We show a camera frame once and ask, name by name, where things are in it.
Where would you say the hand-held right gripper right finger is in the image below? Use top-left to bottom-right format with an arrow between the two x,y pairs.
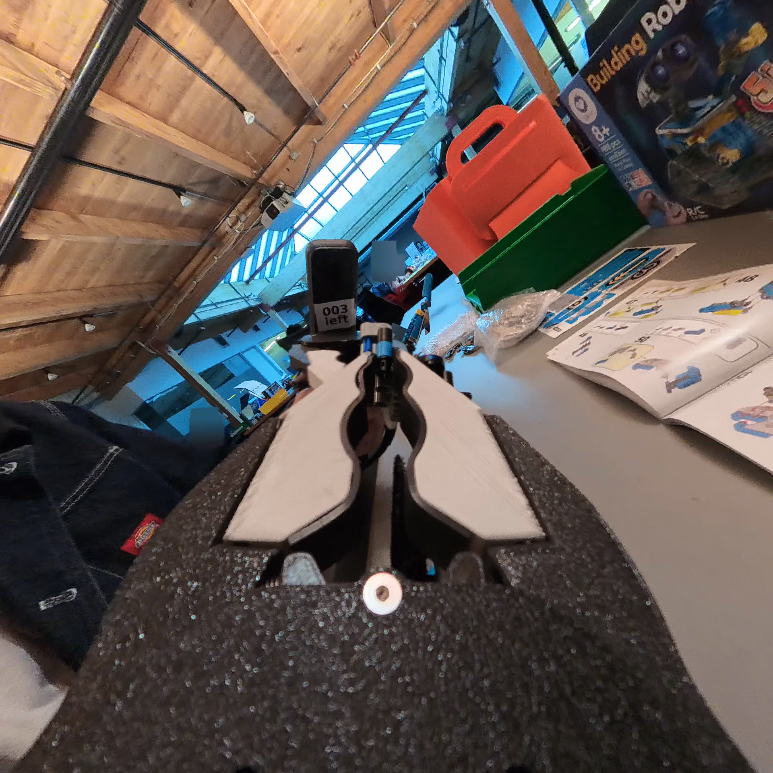
393,351 -> 544,544

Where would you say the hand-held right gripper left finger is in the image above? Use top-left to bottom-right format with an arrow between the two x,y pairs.
224,357 -> 367,550

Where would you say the black gear brick assembly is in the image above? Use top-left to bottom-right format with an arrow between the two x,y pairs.
363,324 -> 405,426

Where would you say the grey desk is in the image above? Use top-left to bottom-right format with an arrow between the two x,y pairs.
423,212 -> 773,773

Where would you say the clear plastic bag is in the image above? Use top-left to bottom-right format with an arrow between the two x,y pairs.
423,308 -> 484,361
474,290 -> 562,357

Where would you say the blue built toy robot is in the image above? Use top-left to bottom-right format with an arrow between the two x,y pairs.
399,272 -> 438,351

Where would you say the green plastic bin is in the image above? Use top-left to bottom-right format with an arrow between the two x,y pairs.
457,163 -> 647,312

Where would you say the blue sticker sheet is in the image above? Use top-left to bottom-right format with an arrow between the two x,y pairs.
538,244 -> 695,339

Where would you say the orange plastic tote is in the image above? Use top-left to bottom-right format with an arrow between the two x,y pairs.
415,103 -> 593,273

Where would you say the person's denim jacket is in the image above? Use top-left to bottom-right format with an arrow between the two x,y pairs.
0,399 -> 212,671

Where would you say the building instruction booklet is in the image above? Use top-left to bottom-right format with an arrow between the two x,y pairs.
546,266 -> 773,474

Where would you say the person's white shirt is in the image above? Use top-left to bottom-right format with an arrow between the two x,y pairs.
0,635 -> 67,762

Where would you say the toy kit box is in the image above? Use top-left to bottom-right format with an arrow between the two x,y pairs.
558,0 -> 773,228

